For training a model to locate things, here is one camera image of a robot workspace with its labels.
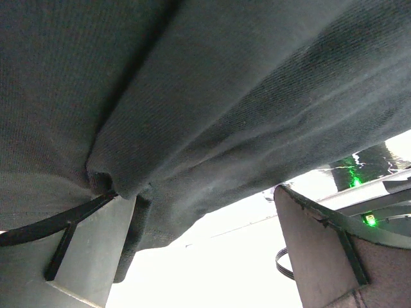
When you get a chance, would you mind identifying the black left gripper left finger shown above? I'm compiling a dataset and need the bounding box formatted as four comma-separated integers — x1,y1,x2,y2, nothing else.
1,192,136,307

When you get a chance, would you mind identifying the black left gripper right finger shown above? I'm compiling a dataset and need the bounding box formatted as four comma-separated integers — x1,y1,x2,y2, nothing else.
274,186,410,307

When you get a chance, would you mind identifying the black t shirt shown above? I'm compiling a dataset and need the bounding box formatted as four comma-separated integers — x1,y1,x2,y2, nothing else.
1,1,410,266

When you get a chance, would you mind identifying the aluminium frame rail front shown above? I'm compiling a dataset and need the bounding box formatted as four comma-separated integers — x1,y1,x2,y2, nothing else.
317,168,410,216

